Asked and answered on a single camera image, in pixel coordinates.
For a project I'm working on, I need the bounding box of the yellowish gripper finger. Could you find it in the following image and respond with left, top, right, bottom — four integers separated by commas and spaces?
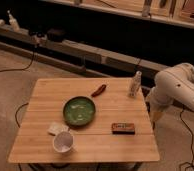
150, 108, 164, 122

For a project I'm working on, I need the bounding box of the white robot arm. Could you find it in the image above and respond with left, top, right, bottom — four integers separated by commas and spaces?
146, 63, 194, 122

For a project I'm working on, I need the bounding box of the clear plastic bottle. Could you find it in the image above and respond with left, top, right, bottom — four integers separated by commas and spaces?
129, 71, 142, 98

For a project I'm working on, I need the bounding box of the white spray bottle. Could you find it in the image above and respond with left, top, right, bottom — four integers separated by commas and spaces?
7, 11, 20, 31

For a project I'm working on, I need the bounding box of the brown rectangular box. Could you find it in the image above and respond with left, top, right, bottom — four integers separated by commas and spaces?
111, 123, 135, 134

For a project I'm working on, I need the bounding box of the red chili pepper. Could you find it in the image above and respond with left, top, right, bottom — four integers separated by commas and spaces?
91, 84, 107, 97

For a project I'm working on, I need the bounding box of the white paper cup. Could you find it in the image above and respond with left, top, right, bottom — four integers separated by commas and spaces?
53, 131, 74, 154

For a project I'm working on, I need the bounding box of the small white sponge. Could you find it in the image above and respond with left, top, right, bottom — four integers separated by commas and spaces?
47, 122, 69, 136

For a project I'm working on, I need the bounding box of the black device on ledge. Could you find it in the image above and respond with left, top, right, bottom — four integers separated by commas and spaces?
47, 29, 66, 42

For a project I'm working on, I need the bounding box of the black cable right floor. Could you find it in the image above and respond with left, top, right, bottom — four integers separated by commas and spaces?
178, 105, 194, 171

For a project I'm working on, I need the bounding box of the black cable floor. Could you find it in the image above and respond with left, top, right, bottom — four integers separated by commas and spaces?
0, 44, 38, 76
178, 105, 194, 171

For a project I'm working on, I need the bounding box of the black cable under table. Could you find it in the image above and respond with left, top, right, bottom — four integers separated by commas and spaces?
14, 102, 30, 129

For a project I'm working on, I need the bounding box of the black cable left floor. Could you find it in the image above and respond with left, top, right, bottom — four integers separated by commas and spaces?
0, 44, 38, 76

